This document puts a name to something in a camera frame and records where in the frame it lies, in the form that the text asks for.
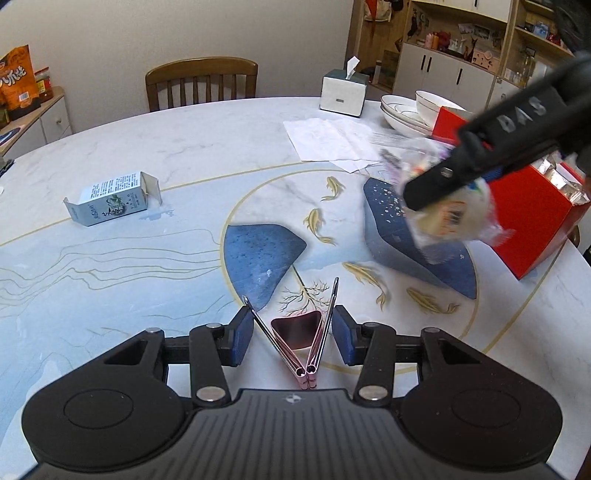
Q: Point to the orange snack bag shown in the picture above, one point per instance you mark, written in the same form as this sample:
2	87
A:
18	83

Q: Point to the orange plastic bottle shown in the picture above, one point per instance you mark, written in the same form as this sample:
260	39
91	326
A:
433	41

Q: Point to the small pale blue carton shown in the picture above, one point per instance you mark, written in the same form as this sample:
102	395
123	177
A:
111	198

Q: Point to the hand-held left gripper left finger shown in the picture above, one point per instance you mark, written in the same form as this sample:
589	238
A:
243	337

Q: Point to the blue oval pad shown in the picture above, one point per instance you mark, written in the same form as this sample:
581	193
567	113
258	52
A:
9	134

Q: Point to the clear bread packet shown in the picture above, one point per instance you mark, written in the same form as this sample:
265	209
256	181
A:
461	217

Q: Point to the white gold-rimmed bowl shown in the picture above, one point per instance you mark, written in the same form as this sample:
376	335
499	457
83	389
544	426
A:
434	108

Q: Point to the brown wooden chair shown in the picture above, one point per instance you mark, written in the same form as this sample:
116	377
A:
198	69

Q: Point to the white paper napkin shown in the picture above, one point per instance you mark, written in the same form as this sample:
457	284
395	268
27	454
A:
355	165
323	138

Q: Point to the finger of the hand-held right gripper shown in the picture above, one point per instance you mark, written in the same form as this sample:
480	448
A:
443	184
493	175

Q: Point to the white wooden display cabinet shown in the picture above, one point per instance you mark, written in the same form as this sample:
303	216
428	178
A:
434	69

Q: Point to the red cardboard box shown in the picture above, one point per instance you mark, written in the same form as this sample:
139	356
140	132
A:
531	240

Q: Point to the white side cabinet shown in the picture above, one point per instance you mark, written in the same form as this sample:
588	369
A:
51	124

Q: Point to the dark cloth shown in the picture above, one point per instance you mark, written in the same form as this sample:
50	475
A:
572	23

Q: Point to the red-lidded sauce jar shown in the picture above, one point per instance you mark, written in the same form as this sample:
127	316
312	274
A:
42	87

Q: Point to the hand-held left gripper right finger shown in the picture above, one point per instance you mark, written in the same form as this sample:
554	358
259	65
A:
342	337

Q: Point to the white gold-rimmed plate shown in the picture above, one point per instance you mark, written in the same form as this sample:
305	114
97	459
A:
399	104
392	117
404	128

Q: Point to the white and green tissue box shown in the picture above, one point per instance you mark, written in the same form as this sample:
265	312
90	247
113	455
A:
341	94

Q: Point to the pink metal clip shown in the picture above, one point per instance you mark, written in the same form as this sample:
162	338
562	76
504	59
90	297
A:
295	333

